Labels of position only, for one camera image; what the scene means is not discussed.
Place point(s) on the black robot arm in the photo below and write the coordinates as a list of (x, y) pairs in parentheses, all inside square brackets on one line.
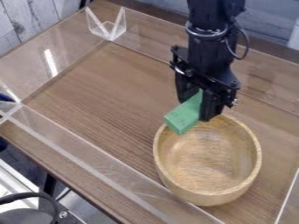
[(211, 14)]

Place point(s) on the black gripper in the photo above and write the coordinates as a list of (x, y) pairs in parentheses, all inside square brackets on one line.
[(202, 67)]

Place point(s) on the blue object at left edge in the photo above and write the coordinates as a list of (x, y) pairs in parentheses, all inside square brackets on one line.
[(5, 98)]

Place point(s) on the green rectangular block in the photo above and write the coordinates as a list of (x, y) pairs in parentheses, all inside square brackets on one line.
[(186, 115)]

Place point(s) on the brown wooden bowl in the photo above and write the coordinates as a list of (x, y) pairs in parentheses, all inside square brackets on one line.
[(210, 165)]

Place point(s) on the clear acrylic enclosure wall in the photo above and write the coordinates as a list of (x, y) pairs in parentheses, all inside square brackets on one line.
[(92, 87)]

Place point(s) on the black table leg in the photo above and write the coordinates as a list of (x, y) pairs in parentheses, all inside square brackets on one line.
[(49, 184)]

